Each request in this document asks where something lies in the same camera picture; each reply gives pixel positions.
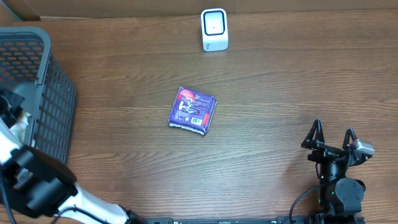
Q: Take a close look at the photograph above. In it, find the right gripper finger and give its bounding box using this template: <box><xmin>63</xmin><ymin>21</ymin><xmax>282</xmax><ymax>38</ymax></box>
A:
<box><xmin>301</xmin><ymin>119</ymin><xmax>325</xmax><ymax>150</ymax></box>
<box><xmin>342</xmin><ymin>128</ymin><xmax>356</xmax><ymax>150</ymax></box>

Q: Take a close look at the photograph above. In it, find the purple sanitary pad pack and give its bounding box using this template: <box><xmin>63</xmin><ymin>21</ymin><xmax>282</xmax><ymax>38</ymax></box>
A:
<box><xmin>169</xmin><ymin>87</ymin><xmax>217</xmax><ymax>136</ymax></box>

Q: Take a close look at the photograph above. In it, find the white cream tube gold cap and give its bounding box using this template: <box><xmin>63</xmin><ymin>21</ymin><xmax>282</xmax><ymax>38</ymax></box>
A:
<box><xmin>10</xmin><ymin>111</ymin><xmax>31</xmax><ymax>142</ymax></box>

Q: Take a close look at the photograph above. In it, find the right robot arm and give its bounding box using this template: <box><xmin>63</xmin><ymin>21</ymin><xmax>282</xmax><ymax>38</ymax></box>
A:
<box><xmin>289</xmin><ymin>119</ymin><xmax>374</xmax><ymax>223</ymax></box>

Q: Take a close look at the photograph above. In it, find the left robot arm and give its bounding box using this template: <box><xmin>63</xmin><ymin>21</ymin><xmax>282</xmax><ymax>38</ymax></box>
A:
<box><xmin>1</xmin><ymin>88</ymin><xmax>145</xmax><ymax>223</ymax></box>

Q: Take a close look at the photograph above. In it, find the white barcode scanner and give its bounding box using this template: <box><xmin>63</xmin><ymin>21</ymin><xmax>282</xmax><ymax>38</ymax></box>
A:
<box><xmin>200</xmin><ymin>8</ymin><xmax>229</xmax><ymax>52</ymax></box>

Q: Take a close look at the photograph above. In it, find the grey plastic mesh basket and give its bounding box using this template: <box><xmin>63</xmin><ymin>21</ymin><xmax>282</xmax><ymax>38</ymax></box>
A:
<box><xmin>1</xmin><ymin>27</ymin><xmax>77</xmax><ymax>163</ymax></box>

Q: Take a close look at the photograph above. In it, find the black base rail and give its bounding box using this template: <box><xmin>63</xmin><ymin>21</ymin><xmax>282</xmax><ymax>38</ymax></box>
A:
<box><xmin>144</xmin><ymin>216</ymin><xmax>366</xmax><ymax>224</ymax></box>

